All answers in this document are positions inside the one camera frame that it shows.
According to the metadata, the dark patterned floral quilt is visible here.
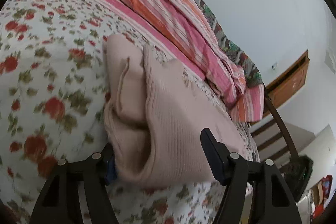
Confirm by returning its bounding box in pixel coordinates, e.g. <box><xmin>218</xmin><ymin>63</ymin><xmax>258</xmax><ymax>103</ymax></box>
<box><xmin>194</xmin><ymin>0</ymin><xmax>263</xmax><ymax>88</ymax></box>

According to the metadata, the pink orange striped blanket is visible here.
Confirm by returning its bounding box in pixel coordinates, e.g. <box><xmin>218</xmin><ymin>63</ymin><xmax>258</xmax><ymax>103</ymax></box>
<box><xmin>36</xmin><ymin>0</ymin><xmax>265</xmax><ymax>123</ymax></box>

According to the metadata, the floral white bed sheet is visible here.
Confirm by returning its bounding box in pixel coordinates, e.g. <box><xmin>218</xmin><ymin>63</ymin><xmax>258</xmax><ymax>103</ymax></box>
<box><xmin>0</xmin><ymin>0</ymin><xmax>261</xmax><ymax>224</ymax></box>

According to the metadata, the light pink knit garment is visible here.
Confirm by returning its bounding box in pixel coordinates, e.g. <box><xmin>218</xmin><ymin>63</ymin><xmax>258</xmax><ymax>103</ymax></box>
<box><xmin>104</xmin><ymin>34</ymin><xmax>248</xmax><ymax>188</ymax></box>

